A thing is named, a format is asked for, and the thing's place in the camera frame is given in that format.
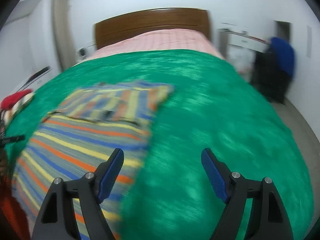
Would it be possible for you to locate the pink striped bed sheet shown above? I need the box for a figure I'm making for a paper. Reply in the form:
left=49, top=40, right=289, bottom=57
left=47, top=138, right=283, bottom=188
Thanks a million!
left=88, top=29, right=224, bottom=60

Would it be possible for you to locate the beige curtain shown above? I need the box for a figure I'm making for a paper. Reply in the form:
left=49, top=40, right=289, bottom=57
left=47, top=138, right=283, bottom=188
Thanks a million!
left=52, top=0, right=76, bottom=71

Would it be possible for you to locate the green floral blanket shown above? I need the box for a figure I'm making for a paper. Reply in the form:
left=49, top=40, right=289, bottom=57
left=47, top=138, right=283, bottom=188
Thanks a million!
left=6, top=50, right=314, bottom=239

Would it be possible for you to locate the red folded garment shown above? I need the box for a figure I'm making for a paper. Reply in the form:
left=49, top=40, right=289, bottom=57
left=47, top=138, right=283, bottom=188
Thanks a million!
left=1, top=89, right=33, bottom=111

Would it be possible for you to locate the orange garment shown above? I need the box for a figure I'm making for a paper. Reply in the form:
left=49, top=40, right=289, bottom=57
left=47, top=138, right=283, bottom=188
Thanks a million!
left=1, top=176, right=30, bottom=239

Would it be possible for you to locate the white side cabinet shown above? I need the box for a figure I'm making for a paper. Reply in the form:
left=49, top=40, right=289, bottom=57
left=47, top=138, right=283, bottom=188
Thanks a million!
left=219, top=29, right=268, bottom=82

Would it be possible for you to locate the black blue clothes pile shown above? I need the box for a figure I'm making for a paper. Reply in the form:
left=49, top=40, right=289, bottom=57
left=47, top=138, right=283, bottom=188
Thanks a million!
left=250, top=37, right=296, bottom=104

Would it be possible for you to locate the multicolour striped knit sweater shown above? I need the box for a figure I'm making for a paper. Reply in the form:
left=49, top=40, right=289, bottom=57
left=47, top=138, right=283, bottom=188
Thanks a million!
left=12, top=81, right=174, bottom=239

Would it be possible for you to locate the brown wooden headboard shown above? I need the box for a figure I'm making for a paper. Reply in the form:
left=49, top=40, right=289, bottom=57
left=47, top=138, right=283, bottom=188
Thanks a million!
left=94, top=8, right=212, bottom=49

